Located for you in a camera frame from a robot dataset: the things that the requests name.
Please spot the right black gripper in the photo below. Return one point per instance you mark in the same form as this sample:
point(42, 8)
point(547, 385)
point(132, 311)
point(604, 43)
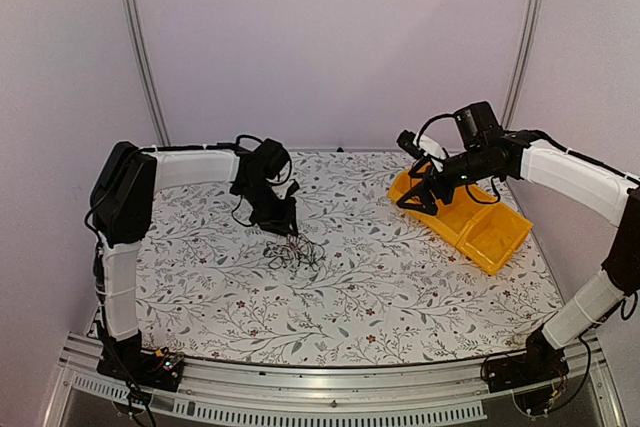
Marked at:
point(431, 179)

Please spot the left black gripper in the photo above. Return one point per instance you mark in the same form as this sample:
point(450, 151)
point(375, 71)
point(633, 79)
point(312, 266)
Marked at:
point(281, 221)

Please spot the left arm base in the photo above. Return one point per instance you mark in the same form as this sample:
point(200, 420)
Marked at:
point(127, 361)

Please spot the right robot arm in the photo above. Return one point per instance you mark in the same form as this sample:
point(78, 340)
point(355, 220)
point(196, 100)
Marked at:
point(457, 149)

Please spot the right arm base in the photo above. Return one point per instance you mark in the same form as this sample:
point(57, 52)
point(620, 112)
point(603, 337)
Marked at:
point(541, 370)

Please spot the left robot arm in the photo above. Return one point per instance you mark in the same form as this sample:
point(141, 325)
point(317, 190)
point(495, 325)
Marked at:
point(121, 205)

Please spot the yellow bin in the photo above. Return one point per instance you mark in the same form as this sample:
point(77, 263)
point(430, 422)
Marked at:
point(413, 196)
point(453, 221)
point(493, 236)

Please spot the yellow bin middle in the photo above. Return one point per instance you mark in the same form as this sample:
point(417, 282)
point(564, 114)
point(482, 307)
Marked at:
point(453, 221)

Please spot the floral table mat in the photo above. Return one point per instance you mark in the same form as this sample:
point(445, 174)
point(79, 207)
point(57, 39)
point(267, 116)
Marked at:
point(363, 283)

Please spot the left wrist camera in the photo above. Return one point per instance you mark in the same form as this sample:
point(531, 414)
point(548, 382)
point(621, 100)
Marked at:
point(288, 189)

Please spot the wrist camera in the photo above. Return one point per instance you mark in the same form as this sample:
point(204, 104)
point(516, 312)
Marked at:
point(288, 189)
point(422, 147)

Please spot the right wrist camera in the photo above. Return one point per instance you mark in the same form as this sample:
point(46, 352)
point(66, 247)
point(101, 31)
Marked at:
point(422, 147)

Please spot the aluminium front rail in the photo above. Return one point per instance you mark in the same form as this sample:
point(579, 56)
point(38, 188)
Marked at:
point(217, 393)

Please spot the right aluminium post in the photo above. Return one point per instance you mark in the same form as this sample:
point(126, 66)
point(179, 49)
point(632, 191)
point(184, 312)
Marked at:
point(523, 54)

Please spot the aluminium post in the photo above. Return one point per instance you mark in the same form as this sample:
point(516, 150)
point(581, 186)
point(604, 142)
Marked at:
point(143, 64)
point(523, 54)

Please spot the left aluminium post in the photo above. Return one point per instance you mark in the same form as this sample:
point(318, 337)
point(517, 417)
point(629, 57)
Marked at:
point(143, 64)

